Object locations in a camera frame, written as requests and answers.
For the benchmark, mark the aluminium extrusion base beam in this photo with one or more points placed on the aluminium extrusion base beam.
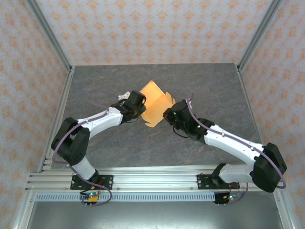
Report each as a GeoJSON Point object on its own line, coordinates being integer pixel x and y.
{"type": "Point", "coordinates": [155, 181]}

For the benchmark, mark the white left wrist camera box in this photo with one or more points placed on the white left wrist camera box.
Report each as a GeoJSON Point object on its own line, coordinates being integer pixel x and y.
{"type": "Point", "coordinates": [124, 96]}

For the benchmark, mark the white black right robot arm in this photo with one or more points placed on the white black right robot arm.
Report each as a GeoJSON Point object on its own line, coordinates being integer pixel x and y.
{"type": "Point", "coordinates": [228, 140]}

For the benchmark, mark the grey metal sheet panel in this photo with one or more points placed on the grey metal sheet panel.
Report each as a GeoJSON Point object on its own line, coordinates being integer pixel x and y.
{"type": "Point", "coordinates": [152, 217]}

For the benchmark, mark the aluminium frame post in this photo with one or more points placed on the aluminium frame post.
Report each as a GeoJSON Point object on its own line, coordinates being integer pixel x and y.
{"type": "Point", "coordinates": [22, 211]}
{"type": "Point", "coordinates": [52, 35]}
{"type": "Point", "coordinates": [283, 211]}
{"type": "Point", "coordinates": [257, 35]}

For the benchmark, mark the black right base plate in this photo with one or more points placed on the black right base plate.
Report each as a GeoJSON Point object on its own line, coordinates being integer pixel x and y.
{"type": "Point", "coordinates": [202, 181]}

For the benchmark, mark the connector board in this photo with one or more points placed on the connector board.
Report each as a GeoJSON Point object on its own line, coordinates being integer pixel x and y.
{"type": "Point", "coordinates": [91, 196]}
{"type": "Point", "coordinates": [232, 196]}

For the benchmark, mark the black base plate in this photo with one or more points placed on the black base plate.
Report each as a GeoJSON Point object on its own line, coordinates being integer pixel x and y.
{"type": "Point", "coordinates": [107, 181]}
{"type": "Point", "coordinates": [202, 181]}

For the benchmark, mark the aluminium table side rail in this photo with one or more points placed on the aluminium table side rail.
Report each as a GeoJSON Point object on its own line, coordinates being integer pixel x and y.
{"type": "Point", "coordinates": [64, 95]}
{"type": "Point", "coordinates": [250, 107]}

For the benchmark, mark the left connector board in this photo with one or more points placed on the left connector board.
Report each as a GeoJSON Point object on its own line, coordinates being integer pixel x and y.
{"type": "Point", "coordinates": [91, 196]}

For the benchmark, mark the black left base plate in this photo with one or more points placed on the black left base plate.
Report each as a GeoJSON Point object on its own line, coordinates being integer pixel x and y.
{"type": "Point", "coordinates": [107, 181]}

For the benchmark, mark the right connector board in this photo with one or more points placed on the right connector board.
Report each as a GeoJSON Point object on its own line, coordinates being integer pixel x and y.
{"type": "Point", "coordinates": [232, 196]}

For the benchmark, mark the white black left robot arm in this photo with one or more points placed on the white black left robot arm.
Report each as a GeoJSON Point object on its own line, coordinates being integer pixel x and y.
{"type": "Point", "coordinates": [102, 121]}

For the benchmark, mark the orange paper box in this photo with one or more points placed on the orange paper box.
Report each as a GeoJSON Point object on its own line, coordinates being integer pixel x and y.
{"type": "Point", "coordinates": [156, 105]}

